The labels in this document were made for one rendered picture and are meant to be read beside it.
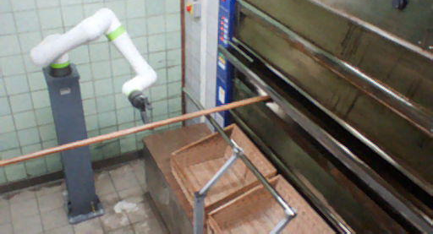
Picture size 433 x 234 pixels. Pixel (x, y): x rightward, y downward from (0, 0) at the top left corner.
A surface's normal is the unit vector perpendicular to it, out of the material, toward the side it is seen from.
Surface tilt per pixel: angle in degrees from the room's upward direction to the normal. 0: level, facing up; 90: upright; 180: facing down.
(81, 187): 90
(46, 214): 0
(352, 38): 70
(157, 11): 90
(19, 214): 0
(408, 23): 90
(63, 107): 90
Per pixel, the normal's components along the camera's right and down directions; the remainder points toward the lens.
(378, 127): -0.83, -0.09
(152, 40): 0.44, 0.49
